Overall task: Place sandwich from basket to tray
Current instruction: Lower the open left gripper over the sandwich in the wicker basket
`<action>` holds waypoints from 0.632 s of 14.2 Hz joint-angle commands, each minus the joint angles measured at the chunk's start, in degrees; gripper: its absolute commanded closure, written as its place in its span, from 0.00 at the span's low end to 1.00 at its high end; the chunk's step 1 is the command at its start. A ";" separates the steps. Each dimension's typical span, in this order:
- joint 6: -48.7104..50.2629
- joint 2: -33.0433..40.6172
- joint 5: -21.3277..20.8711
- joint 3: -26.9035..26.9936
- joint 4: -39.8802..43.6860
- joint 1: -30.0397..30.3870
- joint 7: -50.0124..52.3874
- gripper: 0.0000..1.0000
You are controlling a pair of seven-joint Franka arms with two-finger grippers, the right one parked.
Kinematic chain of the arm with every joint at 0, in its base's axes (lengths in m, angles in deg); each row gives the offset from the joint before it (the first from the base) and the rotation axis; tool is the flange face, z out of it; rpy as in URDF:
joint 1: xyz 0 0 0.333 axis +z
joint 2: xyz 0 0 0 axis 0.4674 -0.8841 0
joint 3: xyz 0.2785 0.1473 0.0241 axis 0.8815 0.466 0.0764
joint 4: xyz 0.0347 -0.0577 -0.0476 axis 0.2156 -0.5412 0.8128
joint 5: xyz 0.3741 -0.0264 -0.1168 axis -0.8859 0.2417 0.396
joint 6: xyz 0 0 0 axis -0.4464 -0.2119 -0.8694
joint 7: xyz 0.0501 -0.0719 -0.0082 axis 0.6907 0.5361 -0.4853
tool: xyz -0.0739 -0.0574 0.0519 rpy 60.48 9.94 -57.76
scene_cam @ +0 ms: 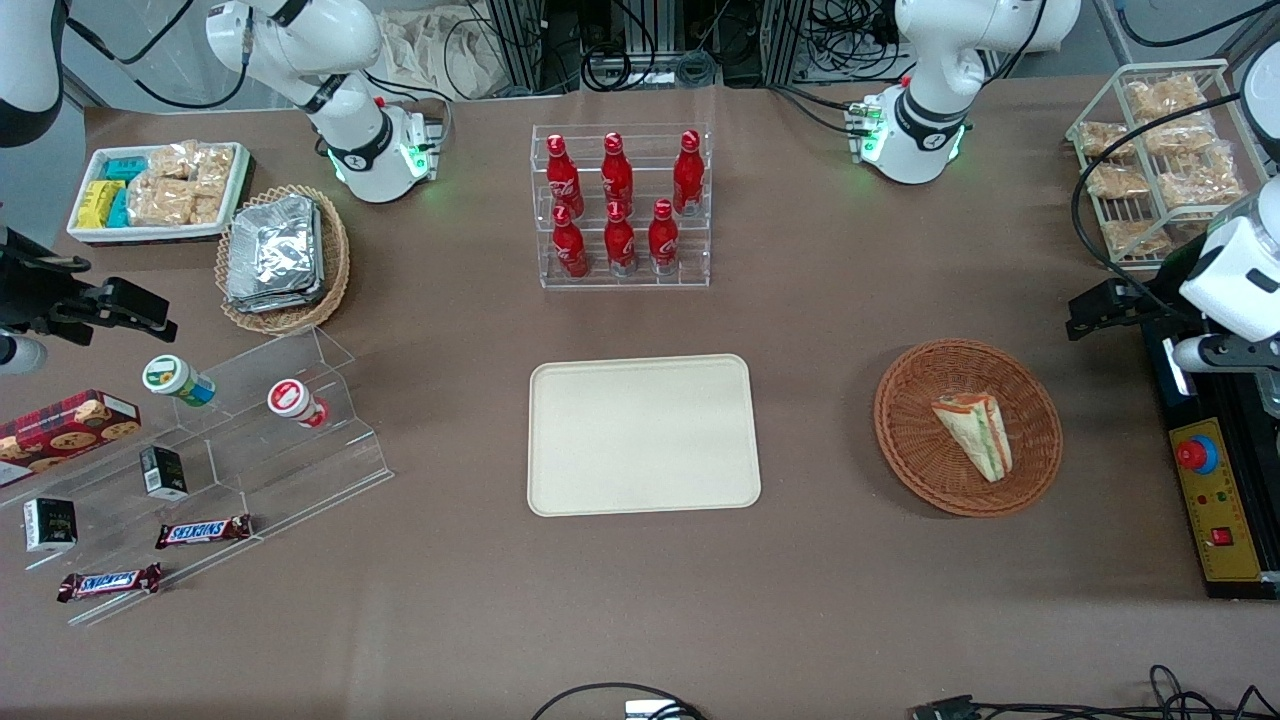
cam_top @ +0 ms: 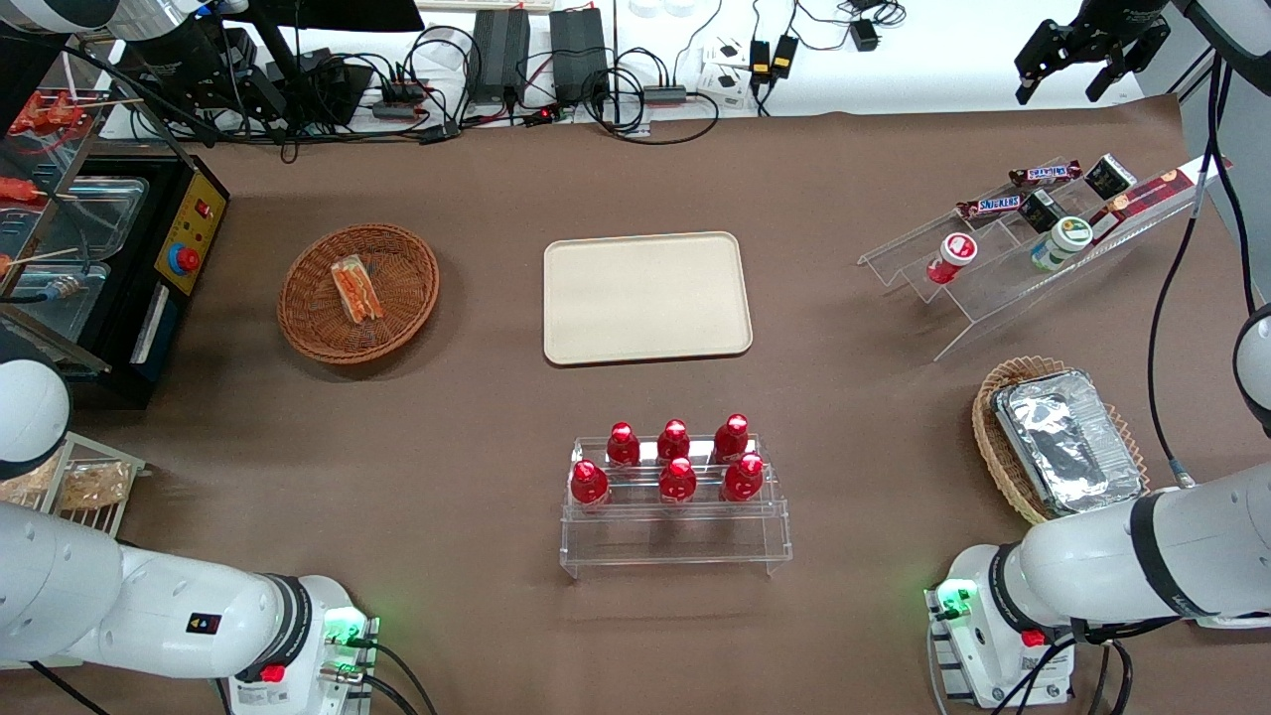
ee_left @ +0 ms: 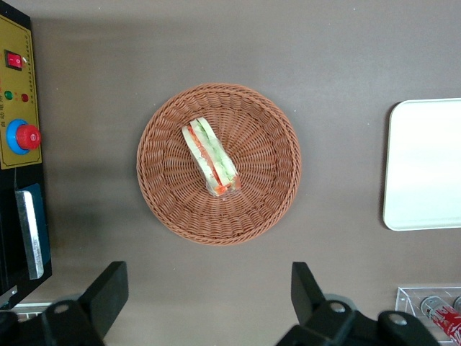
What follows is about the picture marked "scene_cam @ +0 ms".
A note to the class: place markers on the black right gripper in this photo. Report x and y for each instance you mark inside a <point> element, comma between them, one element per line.
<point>40,295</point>

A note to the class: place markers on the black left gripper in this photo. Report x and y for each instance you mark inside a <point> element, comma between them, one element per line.
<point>1150,298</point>

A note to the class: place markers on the triangle sandwich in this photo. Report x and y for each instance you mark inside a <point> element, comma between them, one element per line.
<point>978,435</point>

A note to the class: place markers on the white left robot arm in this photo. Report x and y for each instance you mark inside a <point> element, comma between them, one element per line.
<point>928,125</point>

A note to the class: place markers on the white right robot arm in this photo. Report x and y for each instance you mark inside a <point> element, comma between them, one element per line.
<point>352,135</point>

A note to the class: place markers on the white rectangular snack tray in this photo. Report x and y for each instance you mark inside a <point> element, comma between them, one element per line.
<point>150,234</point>

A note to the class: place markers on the oval tan wicker basket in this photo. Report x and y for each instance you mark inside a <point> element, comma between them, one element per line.
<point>335,255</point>

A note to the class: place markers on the round brown wicker basket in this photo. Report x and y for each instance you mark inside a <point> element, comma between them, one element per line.
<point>915,440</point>

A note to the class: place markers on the beige rectangular serving tray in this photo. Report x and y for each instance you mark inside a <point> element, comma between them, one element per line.
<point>642,435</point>

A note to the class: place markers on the green lid yogurt cup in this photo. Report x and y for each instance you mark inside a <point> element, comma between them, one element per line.
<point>170,377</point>

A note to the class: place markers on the clear fried snack packet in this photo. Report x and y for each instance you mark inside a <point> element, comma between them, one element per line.
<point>1135,237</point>
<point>1118,181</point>
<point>1180,138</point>
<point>1105,138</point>
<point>1165,97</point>
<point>1200,186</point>

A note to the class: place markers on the teal snack pack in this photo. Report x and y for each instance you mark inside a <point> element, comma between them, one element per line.
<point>119,208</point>
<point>126,168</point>

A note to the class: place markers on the yellow snack pack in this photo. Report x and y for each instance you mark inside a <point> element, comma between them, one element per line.
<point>105,192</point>
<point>95,215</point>

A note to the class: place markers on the clear rice cracker packet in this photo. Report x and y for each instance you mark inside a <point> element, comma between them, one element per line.
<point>172,162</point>
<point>160,202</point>
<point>215,170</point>
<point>206,210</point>

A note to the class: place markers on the silver foil packet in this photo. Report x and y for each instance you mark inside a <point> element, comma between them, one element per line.
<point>270,304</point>
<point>272,245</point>

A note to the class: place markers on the red tartan cookie box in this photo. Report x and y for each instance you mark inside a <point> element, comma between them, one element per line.
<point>65,430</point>

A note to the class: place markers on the small black box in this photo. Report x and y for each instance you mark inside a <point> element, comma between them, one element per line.
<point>50,525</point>
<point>163,472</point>

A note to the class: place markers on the red lid yogurt cup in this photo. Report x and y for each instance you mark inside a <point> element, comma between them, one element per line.
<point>290,399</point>

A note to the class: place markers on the clear acrylic step display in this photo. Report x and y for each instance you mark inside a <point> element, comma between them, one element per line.
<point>300,470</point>

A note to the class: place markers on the brown Snickers bar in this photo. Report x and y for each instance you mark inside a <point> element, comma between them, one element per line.
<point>203,531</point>
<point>110,582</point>

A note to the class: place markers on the black yellow control box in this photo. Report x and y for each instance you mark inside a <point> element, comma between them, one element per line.
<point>1225,520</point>

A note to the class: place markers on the beige cloth bag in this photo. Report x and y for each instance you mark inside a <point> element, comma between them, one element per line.
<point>435,50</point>

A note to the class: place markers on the red cola bottle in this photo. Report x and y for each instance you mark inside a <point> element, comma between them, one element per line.
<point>620,245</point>
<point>563,180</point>
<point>663,242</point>
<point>688,180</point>
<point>617,175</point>
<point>570,250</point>

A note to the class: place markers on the clear acrylic bottle rack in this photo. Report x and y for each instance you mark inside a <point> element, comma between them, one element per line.
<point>640,282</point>

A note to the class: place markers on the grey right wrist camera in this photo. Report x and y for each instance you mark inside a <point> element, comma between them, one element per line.
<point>18,354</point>

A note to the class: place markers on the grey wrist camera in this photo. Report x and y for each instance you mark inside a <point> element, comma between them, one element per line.
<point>1225,354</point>
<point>18,354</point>

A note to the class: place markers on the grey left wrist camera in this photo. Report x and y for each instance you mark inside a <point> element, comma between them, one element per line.
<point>1225,354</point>

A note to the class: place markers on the aluminium frame post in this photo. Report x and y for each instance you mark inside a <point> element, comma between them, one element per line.
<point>520,45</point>
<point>787,40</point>

